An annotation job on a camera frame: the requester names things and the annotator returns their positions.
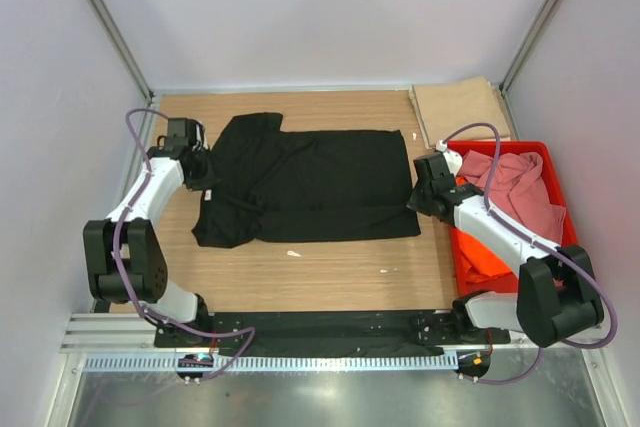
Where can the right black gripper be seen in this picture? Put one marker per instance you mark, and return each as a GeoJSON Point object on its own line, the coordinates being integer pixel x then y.
{"type": "Point", "coordinates": [414, 201]}

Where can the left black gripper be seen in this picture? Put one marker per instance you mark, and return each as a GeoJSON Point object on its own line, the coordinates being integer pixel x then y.
{"type": "Point", "coordinates": [195, 184]}

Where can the black t-shirt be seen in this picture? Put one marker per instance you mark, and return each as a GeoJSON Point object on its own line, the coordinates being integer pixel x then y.
{"type": "Point", "coordinates": [310, 186]}

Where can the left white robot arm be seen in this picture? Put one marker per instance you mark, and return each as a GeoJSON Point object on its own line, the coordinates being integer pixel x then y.
{"type": "Point", "coordinates": [124, 259]}

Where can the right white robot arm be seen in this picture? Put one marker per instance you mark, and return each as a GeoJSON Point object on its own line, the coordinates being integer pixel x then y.
{"type": "Point", "coordinates": [557, 296]}

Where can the orange t-shirt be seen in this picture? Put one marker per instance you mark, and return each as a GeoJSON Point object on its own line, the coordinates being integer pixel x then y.
{"type": "Point", "coordinates": [477, 263]}

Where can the pink t-shirt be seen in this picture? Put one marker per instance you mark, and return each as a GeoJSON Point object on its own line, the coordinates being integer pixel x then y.
{"type": "Point", "coordinates": [518, 189]}

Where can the folded beige t-shirt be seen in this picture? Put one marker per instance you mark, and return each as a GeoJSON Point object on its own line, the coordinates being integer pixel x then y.
{"type": "Point", "coordinates": [444, 108]}

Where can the red plastic bin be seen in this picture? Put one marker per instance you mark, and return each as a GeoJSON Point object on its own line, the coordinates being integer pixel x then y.
{"type": "Point", "coordinates": [477, 159]}

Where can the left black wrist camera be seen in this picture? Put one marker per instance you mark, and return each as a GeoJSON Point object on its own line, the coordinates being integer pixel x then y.
{"type": "Point", "coordinates": [183, 132]}

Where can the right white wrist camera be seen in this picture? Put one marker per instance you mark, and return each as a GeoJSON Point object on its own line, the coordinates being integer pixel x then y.
{"type": "Point", "coordinates": [447, 161]}

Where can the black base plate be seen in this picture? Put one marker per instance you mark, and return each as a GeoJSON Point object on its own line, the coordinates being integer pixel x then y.
{"type": "Point", "coordinates": [371, 334]}

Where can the white slotted cable duct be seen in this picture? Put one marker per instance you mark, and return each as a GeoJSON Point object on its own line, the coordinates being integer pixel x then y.
{"type": "Point", "coordinates": [183, 362]}

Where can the left aluminium frame post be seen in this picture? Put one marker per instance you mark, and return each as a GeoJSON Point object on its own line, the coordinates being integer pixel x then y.
{"type": "Point", "coordinates": [114, 35]}

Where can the aluminium frame post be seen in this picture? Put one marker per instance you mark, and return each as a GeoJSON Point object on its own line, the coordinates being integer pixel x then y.
{"type": "Point", "coordinates": [536, 29]}
{"type": "Point", "coordinates": [114, 35]}

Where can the right aluminium frame post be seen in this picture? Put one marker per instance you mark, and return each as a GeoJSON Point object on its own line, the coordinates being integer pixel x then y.
{"type": "Point", "coordinates": [536, 29]}

